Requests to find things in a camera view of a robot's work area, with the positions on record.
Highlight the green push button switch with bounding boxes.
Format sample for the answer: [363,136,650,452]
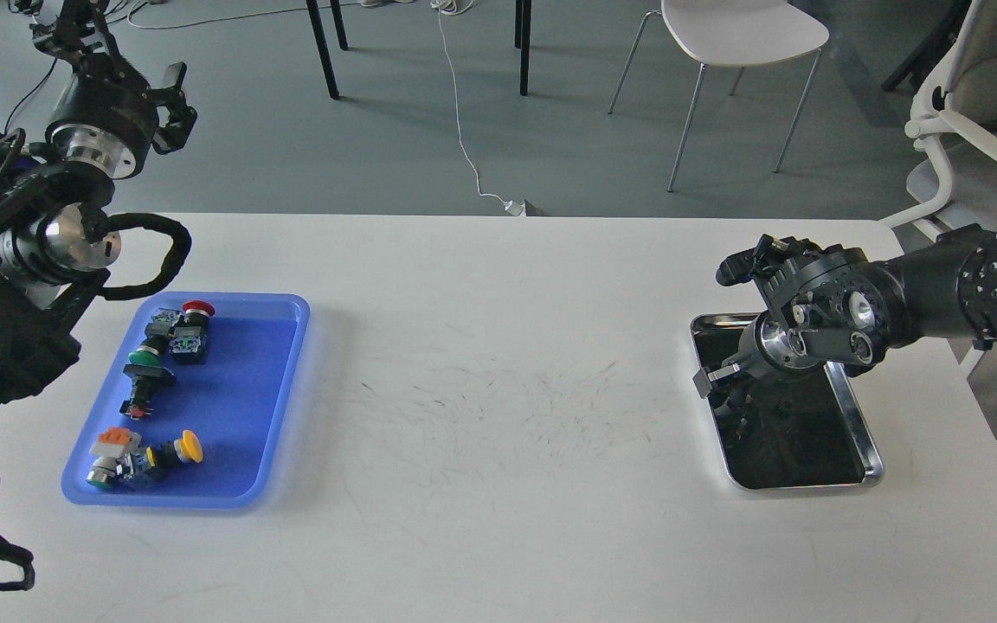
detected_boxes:
[119,336,177,421]

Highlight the black table legs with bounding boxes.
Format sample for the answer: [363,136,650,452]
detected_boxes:
[305,0,533,101]

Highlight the yellow push button switch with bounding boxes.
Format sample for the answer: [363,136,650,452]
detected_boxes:
[115,430,204,491]

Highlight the white grey office chair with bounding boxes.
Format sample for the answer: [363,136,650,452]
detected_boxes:
[883,1,997,254]

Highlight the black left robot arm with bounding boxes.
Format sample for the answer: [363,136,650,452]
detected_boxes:
[0,1,197,407]

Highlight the blue plastic tray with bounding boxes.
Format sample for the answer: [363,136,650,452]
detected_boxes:
[61,291,310,510]

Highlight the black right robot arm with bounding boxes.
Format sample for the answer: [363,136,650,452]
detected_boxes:
[693,224,997,415]

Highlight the red mushroom push button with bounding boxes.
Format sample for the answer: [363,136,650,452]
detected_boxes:
[169,299,216,364]

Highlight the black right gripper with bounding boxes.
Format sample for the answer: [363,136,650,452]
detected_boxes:
[692,316,811,425]

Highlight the blue black contact block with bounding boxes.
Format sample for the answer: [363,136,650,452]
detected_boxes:
[144,308,181,342]

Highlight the white plastic chair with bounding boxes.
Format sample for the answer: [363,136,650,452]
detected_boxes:
[620,1,830,192]

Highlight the stainless steel tray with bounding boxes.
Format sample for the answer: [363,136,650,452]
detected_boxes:
[690,313,884,493]

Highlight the orange white switch block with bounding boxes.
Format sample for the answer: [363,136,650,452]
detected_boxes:
[86,427,142,490]

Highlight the white cable on floor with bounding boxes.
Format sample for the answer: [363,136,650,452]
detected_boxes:
[429,0,527,216]

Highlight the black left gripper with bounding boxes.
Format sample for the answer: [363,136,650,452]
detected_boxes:
[28,1,198,180]

